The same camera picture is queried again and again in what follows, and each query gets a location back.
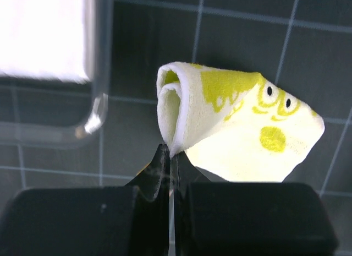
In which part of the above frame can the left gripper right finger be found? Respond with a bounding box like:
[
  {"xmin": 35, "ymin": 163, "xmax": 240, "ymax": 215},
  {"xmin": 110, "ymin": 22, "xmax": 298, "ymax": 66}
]
[{"xmin": 171, "ymin": 153, "xmax": 338, "ymax": 255}]

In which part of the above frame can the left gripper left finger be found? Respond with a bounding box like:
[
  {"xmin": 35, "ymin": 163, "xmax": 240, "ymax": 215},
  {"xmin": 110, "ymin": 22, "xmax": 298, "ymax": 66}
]
[{"xmin": 1, "ymin": 144, "xmax": 170, "ymax": 255}]

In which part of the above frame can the yellow patterned towel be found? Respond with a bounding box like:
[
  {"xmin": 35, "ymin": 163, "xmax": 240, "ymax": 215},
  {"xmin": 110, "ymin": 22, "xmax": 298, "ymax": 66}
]
[{"xmin": 156, "ymin": 62, "xmax": 325, "ymax": 182}]

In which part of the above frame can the white pink towel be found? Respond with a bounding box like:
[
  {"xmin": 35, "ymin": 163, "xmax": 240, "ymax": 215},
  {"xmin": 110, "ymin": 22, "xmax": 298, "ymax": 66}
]
[{"xmin": 1, "ymin": 0, "xmax": 95, "ymax": 83}]

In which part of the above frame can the clear plastic bin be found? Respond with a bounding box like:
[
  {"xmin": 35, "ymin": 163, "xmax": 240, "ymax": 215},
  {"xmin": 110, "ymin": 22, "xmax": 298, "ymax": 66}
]
[{"xmin": 1, "ymin": 0, "xmax": 113, "ymax": 146}]

